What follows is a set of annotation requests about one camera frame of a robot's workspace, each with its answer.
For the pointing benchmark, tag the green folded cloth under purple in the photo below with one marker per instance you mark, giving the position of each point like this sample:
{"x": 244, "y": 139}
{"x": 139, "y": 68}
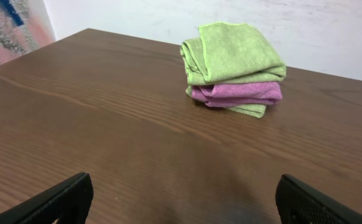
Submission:
{"x": 255, "y": 110}

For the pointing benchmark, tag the large green microfiber cloth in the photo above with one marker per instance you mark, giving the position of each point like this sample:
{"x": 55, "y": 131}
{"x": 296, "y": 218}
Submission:
{"x": 230, "y": 54}

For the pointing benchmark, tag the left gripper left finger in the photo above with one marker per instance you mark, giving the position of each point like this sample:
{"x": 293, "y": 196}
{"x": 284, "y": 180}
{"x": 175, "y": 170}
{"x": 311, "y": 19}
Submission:
{"x": 68, "y": 202}

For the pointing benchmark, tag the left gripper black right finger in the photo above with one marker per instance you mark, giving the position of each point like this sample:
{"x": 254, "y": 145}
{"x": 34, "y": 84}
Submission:
{"x": 299, "y": 203}

